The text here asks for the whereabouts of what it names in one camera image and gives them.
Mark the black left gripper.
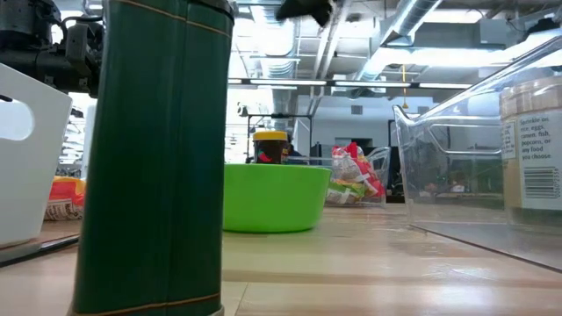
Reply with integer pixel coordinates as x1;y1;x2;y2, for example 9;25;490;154
63;17;106;99

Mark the yellow lid seasoning jar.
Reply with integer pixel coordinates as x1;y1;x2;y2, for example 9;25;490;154
251;129;290;166

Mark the pile of snack packets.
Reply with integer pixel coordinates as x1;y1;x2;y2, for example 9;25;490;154
330;140;387;198

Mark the ceiling light strip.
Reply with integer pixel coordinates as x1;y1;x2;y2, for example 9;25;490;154
227;77;473;90

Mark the black metal rack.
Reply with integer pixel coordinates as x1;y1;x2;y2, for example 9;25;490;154
245;112;313;164

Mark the dark green tin box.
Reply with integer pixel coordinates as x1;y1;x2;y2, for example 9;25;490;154
68;0;237;316

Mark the white plastic bin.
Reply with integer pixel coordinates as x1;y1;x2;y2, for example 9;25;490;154
0;62;74;250

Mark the green plastic bowl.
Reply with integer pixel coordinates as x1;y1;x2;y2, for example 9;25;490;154
222;162;333;234

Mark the long clear plastic bin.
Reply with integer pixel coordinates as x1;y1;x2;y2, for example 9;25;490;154
392;33;562;274

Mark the yellow hanging cord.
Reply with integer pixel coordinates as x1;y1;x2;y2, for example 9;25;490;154
400;64;409;110

